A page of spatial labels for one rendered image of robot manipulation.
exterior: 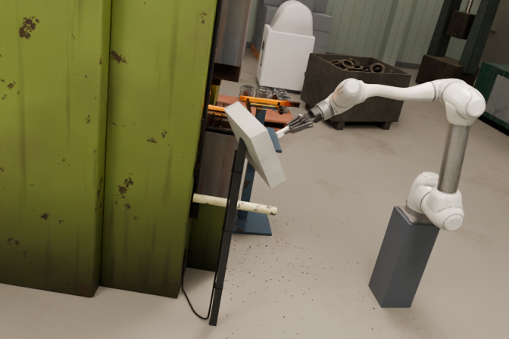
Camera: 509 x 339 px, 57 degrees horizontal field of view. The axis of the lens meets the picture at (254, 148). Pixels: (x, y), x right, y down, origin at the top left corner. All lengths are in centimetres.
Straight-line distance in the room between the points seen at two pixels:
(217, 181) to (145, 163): 49
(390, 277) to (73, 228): 180
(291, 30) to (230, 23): 436
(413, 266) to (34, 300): 210
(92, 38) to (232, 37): 67
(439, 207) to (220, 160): 118
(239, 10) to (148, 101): 62
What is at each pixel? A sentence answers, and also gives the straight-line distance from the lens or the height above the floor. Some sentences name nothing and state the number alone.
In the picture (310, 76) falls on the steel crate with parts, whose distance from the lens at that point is 612.
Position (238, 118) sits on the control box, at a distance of 205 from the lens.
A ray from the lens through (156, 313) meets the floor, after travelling 270.
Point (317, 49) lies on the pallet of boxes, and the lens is 877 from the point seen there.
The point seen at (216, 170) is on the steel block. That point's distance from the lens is 263.
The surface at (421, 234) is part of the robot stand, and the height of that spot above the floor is 54.
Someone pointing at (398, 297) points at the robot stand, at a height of 8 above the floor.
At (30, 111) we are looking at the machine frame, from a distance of 235.
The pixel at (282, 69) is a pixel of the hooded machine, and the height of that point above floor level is 33.
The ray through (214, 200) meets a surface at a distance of 245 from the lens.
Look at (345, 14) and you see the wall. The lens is 999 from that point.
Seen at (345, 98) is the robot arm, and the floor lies 131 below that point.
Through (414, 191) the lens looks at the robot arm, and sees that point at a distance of 278.
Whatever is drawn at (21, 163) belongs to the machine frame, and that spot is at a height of 75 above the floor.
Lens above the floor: 186
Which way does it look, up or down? 23 degrees down
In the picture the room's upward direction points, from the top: 10 degrees clockwise
